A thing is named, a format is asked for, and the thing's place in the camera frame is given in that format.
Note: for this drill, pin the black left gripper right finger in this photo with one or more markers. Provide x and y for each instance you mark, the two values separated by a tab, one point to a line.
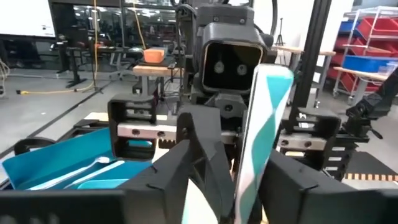
326	205

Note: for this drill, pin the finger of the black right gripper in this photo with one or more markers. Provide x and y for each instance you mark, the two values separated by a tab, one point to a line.
205	130

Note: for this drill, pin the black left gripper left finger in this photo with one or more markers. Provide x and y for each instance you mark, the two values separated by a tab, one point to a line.
93	207

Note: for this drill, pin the small wooden table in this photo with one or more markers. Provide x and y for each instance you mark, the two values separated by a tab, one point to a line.
155	71

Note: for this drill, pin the blue plastic bin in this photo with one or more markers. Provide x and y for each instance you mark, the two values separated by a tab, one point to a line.
46	161

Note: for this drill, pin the orange box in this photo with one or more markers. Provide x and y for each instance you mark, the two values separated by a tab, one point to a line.
154	56

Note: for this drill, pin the black standing desk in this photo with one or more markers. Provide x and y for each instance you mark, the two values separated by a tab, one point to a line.
75	67

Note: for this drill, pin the wooden table top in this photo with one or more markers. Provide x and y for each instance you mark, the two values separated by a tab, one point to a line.
295	49

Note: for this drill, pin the blue storage bin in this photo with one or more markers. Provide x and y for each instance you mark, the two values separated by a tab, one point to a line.
367	63

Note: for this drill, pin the metal shelving rack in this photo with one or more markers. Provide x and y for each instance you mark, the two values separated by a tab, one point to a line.
353	46

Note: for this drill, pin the red storage bin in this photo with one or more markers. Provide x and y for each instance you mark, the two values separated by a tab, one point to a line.
373	46
379	26

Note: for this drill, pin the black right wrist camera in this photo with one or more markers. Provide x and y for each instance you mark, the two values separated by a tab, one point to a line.
233	68

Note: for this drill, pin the black curved camera mount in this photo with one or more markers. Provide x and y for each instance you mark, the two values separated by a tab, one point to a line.
18	146

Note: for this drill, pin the white wall screen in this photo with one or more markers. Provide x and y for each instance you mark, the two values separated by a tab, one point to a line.
25	18

